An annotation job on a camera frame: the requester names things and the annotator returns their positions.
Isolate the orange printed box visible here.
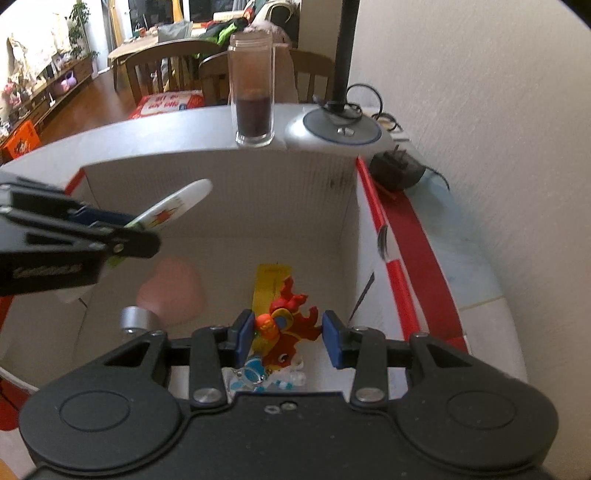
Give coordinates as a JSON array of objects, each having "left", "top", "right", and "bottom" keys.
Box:
[{"left": 0, "top": 122, "right": 42, "bottom": 162}]

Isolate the wooden tv cabinet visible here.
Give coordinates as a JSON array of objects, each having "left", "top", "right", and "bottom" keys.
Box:
[{"left": 0, "top": 58, "right": 98, "bottom": 139}]

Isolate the blue and white figure keychain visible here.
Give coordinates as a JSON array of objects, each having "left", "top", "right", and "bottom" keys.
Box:
[{"left": 224, "top": 355, "right": 308, "bottom": 393}]

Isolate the grey desk lamp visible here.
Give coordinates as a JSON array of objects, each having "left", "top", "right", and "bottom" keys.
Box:
[{"left": 284, "top": 0, "right": 395, "bottom": 160}]

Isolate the green potted plant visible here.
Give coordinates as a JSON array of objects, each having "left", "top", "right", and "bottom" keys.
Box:
[{"left": 69, "top": 2, "right": 100, "bottom": 58}]

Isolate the black power cable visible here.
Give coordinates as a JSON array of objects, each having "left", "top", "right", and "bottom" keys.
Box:
[{"left": 344, "top": 83, "right": 451, "bottom": 191}]

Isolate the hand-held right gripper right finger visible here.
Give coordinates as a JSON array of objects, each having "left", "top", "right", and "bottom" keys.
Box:
[{"left": 322, "top": 309, "right": 483, "bottom": 409}]

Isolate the red cardboard box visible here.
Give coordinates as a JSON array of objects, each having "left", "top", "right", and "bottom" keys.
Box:
[{"left": 0, "top": 148, "right": 471, "bottom": 435}]

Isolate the red printed seat cushion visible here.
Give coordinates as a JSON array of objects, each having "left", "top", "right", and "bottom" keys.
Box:
[{"left": 129, "top": 90, "right": 206, "bottom": 121}]

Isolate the glass jar with dark liquid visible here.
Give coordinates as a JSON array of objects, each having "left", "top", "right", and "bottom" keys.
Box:
[{"left": 228, "top": 31, "right": 276, "bottom": 147}]

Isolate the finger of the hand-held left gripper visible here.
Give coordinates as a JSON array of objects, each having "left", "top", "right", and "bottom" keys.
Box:
[
  {"left": 0, "top": 182, "right": 127, "bottom": 228},
  {"left": 17, "top": 217, "right": 161, "bottom": 260}
]

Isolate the black power adapter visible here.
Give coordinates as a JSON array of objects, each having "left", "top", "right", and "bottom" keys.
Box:
[{"left": 372, "top": 145, "right": 428, "bottom": 191}]

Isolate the small yellow box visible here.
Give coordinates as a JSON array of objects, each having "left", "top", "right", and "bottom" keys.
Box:
[{"left": 252, "top": 263, "right": 294, "bottom": 319}]

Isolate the wooden dining chair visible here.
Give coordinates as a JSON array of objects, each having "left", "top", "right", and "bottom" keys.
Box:
[
  {"left": 124, "top": 41, "right": 222, "bottom": 107},
  {"left": 198, "top": 48, "right": 335, "bottom": 107}
]

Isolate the sofa with clothes pile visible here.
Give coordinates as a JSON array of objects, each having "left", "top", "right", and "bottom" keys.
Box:
[{"left": 203, "top": 0, "right": 303, "bottom": 49}]

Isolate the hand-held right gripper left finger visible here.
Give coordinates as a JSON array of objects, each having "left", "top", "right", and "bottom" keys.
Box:
[{"left": 99, "top": 308, "right": 256, "bottom": 408}]

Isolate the grey plastic bag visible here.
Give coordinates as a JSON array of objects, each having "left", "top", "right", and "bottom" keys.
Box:
[{"left": 157, "top": 21, "right": 192, "bottom": 42}]

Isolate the red figure keychain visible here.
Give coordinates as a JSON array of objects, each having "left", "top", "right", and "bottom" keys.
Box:
[{"left": 256, "top": 277, "right": 322, "bottom": 370}]

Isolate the pink small bag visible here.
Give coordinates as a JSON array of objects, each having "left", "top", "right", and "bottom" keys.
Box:
[{"left": 48, "top": 69, "right": 77, "bottom": 97}]

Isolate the pink heart-shaped gadget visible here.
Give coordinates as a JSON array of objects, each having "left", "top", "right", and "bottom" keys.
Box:
[{"left": 121, "top": 257, "right": 208, "bottom": 333}]

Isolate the pink towel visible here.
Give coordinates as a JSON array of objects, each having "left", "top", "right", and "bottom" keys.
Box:
[{"left": 272, "top": 44, "right": 300, "bottom": 104}]

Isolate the white marker pen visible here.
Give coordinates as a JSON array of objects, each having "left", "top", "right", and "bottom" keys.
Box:
[{"left": 104, "top": 179, "right": 214, "bottom": 268}]

